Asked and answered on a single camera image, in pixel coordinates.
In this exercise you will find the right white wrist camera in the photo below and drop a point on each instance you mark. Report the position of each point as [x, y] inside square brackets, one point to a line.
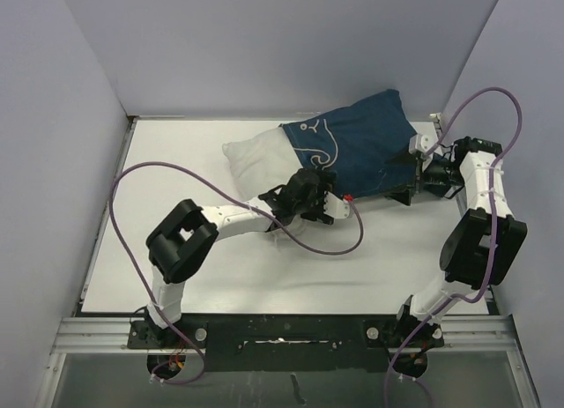
[422, 146]

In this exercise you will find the dark blue embroidered pillowcase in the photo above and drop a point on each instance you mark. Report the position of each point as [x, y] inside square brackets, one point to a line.
[356, 143]

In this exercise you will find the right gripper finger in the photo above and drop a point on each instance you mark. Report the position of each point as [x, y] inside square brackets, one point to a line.
[403, 158]
[403, 196]

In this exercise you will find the white pillow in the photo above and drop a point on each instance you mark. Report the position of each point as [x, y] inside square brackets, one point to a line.
[261, 163]

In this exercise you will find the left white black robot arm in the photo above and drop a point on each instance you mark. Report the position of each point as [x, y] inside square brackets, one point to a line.
[184, 238]

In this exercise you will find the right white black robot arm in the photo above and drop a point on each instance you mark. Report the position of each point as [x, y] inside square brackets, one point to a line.
[481, 248]

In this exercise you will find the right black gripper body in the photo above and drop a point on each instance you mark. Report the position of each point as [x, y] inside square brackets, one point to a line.
[439, 172]

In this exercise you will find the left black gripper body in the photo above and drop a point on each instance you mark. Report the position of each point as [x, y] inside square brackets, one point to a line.
[313, 207]

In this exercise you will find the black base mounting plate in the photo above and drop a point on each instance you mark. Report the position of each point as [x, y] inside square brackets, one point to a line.
[270, 343]

